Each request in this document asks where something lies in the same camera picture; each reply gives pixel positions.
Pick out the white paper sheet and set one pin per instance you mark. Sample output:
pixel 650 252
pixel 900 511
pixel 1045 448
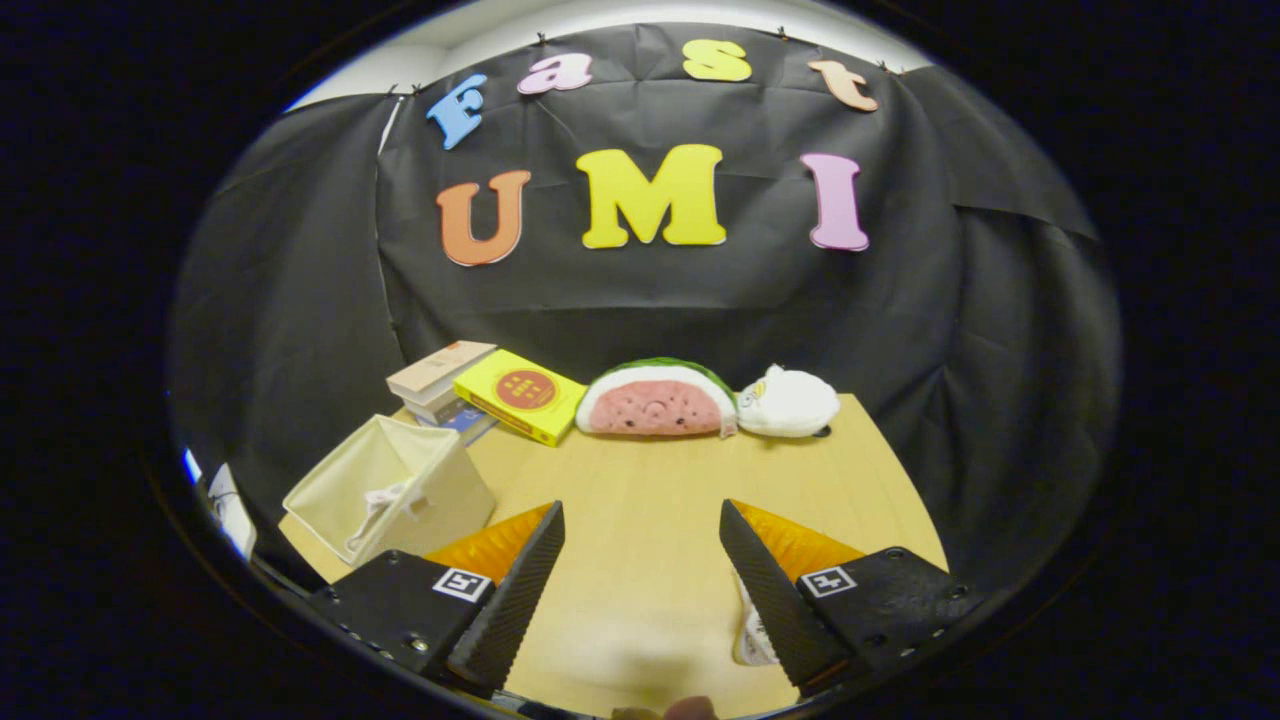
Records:
pixel 232 510

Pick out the grey book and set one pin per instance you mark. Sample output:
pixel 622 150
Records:
pixel 432 408

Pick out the watermelon slice plush toy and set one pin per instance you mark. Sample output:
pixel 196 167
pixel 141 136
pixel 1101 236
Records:
pixel 655 405

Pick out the cream fabric storage box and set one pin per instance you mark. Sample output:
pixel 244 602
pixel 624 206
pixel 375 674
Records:
pixel 455 500

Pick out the white plush toy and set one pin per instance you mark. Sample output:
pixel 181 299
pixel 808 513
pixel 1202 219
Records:
pixel 795 405

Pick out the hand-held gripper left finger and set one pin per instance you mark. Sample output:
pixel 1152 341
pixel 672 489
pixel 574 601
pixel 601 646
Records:
pixel 510 600

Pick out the yellow book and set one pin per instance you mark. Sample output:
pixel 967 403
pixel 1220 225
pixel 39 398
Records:
pixel 520 390

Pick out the blue book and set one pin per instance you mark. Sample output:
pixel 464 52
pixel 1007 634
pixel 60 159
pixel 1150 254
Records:
pixel 470 422

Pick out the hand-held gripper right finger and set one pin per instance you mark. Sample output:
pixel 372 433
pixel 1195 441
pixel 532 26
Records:
pixel 775 600

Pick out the white canvas shoe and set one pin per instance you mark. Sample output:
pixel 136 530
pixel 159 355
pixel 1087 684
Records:
pixel 750 635
pixel 385 510

